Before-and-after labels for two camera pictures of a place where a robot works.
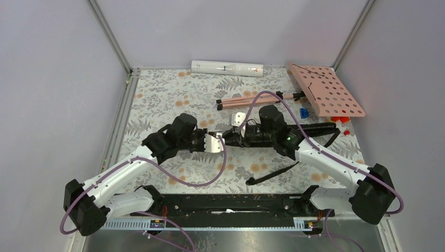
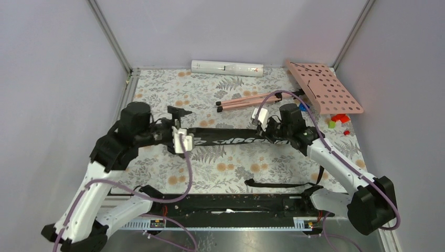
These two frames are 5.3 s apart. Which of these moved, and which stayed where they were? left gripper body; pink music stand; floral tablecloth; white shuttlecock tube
Moved: left gripper body
Stayed: pink music stand; white shuttlecock tube; floral tablecloth
